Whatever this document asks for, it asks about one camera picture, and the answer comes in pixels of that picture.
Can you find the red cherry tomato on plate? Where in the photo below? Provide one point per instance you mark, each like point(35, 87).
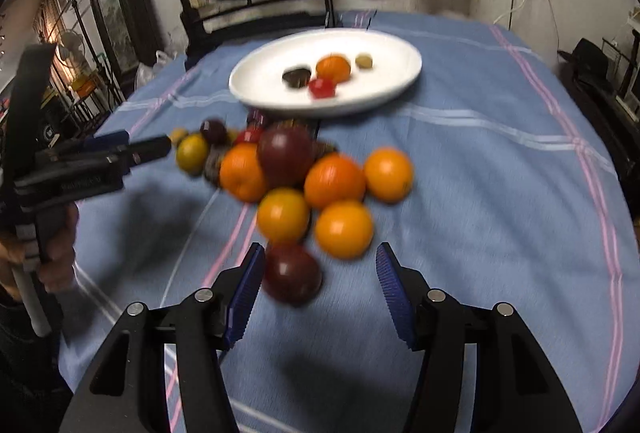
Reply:
point(321, 88)

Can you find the small dark purple plum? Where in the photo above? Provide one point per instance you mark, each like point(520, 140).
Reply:
point(215, 132)

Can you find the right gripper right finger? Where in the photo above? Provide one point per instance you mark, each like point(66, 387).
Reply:
point(516, 387)

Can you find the white plastic bag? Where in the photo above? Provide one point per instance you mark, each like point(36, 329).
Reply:
point(146, 73)

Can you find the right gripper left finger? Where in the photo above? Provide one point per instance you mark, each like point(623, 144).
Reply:
point(123, 390)

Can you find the dark wooden cabinet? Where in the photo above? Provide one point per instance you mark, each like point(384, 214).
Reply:
point(130, 36)

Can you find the orange tangerine on plate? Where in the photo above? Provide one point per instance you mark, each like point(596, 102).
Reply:
point(335, 67)

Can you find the white oval plate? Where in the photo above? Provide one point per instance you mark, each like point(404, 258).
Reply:
point(256, 80)

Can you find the yellow orange tangerine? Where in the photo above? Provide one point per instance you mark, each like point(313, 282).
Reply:
point(344, 230)
point(283, 216)

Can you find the person's left hand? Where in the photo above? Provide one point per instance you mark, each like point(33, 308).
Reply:
point(58, 274)

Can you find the blue striped tablecloth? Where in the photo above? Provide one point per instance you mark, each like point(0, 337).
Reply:
point(515, 200)

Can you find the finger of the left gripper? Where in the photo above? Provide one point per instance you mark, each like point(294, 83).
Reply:
point(142, 152)
point(108, 141)

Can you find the small tan longan on plate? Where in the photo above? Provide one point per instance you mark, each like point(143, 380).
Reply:
point(364, 61)

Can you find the dark water chestnut on plate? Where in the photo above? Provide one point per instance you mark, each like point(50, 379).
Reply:
point(297, 77)

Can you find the yellow green citrus fruit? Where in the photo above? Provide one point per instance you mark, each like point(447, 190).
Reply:
point(192, 153)

